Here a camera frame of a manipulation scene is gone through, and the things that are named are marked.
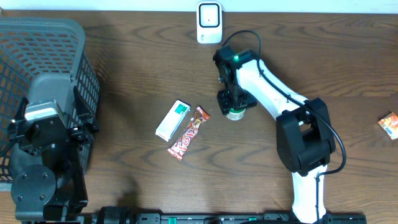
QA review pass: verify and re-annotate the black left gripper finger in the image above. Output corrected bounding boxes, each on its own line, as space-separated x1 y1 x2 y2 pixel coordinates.
73 86 100 133
14 97 29 121

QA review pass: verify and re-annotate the grey plastic shopping basket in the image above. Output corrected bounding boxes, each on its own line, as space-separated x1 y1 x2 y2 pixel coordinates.
0 16 101 190

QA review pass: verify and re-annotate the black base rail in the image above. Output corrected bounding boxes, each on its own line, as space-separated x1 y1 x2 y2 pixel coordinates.
74 205 368 224

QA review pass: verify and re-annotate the white green box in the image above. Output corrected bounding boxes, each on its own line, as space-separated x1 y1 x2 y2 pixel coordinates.
155 100 191 142

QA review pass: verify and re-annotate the red chocolate bar wrapper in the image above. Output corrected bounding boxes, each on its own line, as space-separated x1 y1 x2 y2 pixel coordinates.
167 106 210 161

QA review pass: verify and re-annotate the green lid jar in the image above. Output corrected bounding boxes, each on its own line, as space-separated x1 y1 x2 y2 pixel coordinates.
226 108 246 121

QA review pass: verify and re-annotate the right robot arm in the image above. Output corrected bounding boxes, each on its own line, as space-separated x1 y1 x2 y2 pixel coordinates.
213 46 336 223

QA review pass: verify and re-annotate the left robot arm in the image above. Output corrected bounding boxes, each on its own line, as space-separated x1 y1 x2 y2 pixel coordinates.
1 88 99 223

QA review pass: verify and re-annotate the orange snack packet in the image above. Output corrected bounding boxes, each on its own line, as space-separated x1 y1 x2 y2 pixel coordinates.
378 113 398 140

